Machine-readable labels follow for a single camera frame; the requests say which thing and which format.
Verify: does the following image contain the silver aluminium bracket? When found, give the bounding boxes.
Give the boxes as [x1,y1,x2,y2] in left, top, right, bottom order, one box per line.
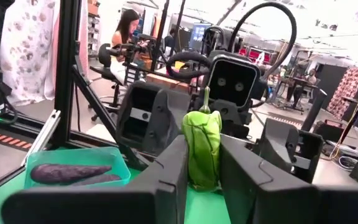
[20,108,62,167]

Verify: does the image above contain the lit computer monitor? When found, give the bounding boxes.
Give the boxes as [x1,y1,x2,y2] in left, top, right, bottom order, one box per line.
[188,22,213,52]

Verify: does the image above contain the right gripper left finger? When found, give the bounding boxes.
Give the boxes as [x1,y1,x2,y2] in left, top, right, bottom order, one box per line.
[0,134,189,224]

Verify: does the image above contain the black office chair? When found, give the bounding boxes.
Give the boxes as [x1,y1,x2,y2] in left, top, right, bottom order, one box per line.
[88,42,127,122]

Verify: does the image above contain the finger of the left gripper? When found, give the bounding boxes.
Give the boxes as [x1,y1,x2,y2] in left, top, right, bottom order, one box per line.
[116,81,192,156]
[257,118,324,184]

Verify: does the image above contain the white cloth brown prints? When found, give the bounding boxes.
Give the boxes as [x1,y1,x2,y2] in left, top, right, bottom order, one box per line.
[0,0,88,106]

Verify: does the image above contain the black cylindrical post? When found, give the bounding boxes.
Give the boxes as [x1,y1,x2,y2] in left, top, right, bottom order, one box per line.
[300,88,328,132]

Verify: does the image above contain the red patterned cloth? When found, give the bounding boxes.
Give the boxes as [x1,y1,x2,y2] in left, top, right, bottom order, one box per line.
[326,67,358,121]

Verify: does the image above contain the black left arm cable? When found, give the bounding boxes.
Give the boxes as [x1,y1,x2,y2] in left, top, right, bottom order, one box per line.
[227,1,298,80]
[165,51,213,80]

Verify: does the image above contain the dark purple eggplant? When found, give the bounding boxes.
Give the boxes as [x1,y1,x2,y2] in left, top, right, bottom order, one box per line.
[30,164,113,184]
[70,174,122,187]

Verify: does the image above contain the green table mat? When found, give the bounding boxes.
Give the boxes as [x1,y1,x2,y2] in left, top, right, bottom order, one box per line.
[0,146,232,224]

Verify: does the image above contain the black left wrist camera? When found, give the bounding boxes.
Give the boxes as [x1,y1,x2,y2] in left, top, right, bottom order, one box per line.
[206,54,260,108]

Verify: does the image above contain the small green pepper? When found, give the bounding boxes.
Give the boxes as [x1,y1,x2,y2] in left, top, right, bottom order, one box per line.
[181,86,223,192]

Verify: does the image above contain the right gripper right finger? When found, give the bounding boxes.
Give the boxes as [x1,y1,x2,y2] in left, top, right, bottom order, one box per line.
[219,134,358,224]

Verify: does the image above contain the teal plastic bin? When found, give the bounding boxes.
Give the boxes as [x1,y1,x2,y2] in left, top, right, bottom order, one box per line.
[23,146,132,190]

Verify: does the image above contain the person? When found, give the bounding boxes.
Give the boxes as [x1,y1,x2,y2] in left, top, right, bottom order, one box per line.
[301,68,319,94]
[163,27,177,52]
[109,8,150,85]

